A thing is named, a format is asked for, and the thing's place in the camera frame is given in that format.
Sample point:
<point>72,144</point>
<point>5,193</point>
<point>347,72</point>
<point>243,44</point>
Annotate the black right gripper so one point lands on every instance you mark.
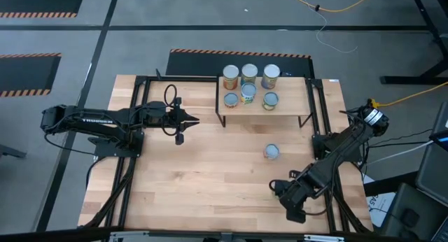
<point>299,189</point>

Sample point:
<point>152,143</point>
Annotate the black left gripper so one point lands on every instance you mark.
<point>175,119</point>

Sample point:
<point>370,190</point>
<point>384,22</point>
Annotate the blue orange slices can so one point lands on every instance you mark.
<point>271,151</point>

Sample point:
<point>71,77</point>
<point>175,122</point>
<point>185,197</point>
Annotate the short orange rings can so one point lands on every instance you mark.
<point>231,100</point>

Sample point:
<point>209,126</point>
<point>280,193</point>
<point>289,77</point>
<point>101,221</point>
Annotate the orange pineapple can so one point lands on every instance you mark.
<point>231,77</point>

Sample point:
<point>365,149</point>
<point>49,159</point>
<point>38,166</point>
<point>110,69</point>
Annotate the white mixed fruit can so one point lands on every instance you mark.
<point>248,92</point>

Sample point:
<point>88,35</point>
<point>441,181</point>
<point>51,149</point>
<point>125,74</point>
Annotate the blue and yellow cherries can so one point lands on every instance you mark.
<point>249,73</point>

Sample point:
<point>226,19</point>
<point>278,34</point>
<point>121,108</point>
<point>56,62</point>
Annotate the green sliced peaches can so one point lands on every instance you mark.
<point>270,100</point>

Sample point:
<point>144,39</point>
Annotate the beige and blue peaches can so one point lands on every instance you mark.
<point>270,76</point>

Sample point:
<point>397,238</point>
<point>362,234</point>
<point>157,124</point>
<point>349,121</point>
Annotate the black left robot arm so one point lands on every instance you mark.
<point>91,119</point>

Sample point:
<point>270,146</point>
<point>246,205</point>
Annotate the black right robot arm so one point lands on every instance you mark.
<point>344,147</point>

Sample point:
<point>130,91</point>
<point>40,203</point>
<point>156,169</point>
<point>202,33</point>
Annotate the black metal shelf leg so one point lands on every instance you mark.
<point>223,122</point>

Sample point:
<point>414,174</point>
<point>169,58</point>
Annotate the black hazard-striped floor mat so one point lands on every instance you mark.
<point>28,74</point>
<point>196,65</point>
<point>42,0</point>

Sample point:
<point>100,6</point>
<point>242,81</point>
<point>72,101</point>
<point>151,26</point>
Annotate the white paper sheet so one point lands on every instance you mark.
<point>376,203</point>

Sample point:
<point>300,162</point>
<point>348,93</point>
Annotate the grey equipment case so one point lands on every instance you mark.
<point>434,172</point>
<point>409,214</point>

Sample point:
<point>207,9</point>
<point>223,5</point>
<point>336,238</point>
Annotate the black furniture foot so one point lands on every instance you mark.
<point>10,151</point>

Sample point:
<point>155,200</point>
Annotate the black desk frame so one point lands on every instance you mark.
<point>406,80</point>

